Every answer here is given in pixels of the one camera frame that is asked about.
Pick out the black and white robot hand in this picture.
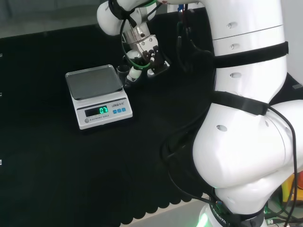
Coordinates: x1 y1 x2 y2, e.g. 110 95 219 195
125 35 171 82

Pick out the small clear glass beaker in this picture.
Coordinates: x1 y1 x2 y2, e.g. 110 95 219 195
116 66 131 88

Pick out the white electronic balance steel pan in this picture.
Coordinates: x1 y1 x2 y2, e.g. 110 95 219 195
65 64 134 131

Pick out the black bench cloth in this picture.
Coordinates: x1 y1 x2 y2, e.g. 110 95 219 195
0 7 303 227

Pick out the yellow stop button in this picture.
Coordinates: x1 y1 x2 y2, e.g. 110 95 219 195
281 170 303 203

